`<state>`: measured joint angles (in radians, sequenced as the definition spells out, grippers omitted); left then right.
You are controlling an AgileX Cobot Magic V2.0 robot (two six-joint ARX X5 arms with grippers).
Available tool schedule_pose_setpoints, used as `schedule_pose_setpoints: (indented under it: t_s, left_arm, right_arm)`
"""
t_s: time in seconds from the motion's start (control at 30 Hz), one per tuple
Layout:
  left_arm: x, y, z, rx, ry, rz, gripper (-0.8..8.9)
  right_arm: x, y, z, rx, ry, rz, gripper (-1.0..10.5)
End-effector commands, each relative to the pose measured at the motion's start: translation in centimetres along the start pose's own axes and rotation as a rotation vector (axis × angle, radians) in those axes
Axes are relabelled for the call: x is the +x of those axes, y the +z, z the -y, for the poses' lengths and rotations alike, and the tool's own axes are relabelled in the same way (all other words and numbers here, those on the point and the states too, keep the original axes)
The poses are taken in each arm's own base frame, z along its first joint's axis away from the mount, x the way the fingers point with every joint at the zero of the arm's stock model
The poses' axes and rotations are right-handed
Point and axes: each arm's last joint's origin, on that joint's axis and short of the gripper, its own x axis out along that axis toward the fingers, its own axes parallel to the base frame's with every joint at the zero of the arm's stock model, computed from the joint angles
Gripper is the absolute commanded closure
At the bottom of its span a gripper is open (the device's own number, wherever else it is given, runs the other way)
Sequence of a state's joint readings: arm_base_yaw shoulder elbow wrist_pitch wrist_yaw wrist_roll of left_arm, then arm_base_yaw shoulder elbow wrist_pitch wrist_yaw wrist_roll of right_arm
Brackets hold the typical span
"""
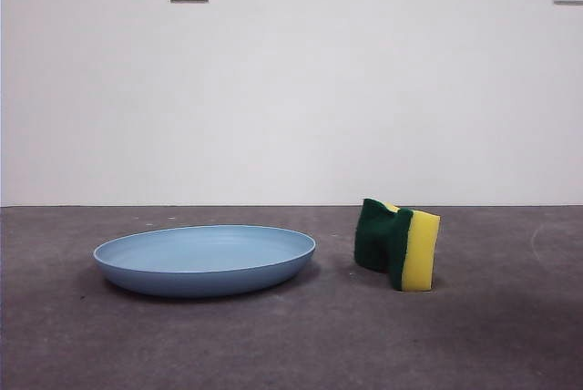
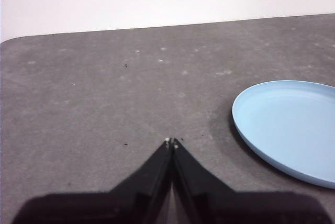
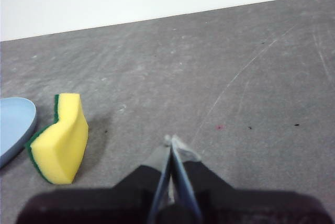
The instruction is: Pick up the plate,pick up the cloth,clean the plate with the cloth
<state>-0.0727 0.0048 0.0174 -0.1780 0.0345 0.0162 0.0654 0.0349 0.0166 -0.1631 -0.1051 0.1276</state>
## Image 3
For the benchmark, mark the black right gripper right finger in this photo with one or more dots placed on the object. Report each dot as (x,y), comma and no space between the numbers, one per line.
(235,205)

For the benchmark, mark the light blue round plate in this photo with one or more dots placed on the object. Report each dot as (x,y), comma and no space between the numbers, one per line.
(14,129)

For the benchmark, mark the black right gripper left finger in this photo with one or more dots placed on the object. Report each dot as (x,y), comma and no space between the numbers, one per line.
(110,205)

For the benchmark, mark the yellow sponge with green scourer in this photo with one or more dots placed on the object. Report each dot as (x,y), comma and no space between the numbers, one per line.
(62,140)

